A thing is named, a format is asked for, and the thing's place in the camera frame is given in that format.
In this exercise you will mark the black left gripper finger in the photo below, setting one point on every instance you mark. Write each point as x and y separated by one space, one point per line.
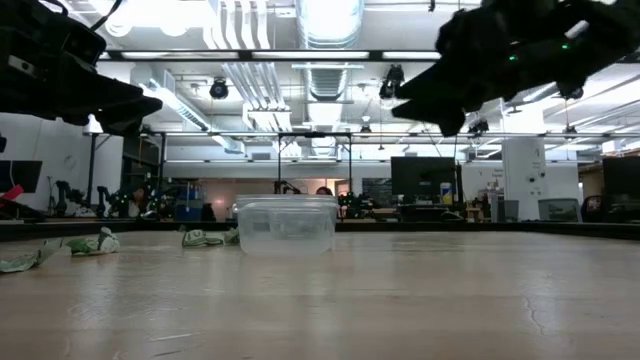
130 102
115 124

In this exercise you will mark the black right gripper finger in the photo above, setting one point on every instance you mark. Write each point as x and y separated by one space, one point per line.
445 82
442 115

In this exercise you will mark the green paper bill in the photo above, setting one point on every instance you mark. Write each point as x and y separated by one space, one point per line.
20 262
100 242
231 236
195 239

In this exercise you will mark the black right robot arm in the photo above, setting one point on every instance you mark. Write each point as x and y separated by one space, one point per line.
600 40

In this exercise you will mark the background black robot arm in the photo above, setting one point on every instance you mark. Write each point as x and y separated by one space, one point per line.
107 197
62 192

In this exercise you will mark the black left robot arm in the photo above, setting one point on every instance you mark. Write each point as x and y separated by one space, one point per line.
20 17

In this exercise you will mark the grey bin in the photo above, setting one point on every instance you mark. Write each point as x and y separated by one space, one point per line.
560 210

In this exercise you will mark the clear plastic bin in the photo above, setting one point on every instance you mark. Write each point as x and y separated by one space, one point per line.
287 198

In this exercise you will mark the dark shelving unit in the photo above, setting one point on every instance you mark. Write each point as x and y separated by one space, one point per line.
142 165

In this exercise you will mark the black hanging spotlight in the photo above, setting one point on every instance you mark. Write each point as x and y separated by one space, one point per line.
391 82
575 93
219 90

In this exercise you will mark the black computer monitor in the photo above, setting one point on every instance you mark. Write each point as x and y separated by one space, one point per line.
622 177
422 177
20 175

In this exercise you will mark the yellow and blue box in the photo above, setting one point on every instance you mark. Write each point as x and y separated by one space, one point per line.
446 194

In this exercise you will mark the white pillar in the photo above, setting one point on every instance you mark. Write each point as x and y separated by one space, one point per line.
525 175

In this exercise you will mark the blue storage bins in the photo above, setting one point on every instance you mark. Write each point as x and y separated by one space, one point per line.
187 202

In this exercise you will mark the red object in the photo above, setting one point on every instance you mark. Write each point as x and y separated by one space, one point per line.
11 194

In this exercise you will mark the person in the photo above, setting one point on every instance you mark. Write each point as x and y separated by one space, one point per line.
324 191

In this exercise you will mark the red and black chair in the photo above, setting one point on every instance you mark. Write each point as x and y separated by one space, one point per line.
592 207

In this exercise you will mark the clear rectangular plastic container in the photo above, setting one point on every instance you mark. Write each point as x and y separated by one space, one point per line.
285 242

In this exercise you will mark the black vertical post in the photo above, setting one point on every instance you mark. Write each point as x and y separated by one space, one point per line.
91 165

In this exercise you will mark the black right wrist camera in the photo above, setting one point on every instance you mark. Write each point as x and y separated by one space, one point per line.
465 30

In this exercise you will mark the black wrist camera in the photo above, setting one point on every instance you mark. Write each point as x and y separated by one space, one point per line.
77 42
465 30

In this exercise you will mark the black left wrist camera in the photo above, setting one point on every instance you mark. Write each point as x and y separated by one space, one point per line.
77 42

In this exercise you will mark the silver ventilation duct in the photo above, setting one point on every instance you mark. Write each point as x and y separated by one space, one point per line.
327 30

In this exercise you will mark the black square frame stand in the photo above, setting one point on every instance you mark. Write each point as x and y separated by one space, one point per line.
314 135

